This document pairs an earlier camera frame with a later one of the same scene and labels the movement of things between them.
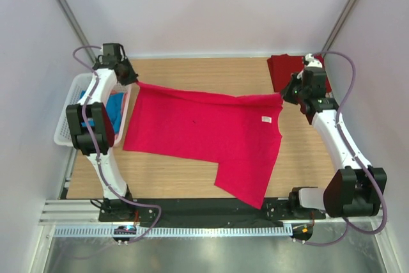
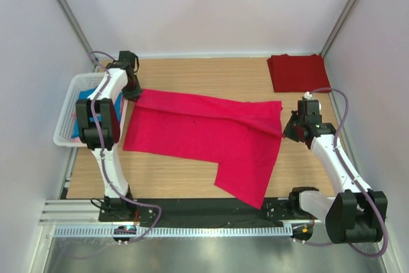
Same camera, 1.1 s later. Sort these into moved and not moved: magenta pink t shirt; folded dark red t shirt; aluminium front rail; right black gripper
Moved: right black gripper
Not moved: aluminium front rail; magenta pink t shirt; folded dark red t shirt
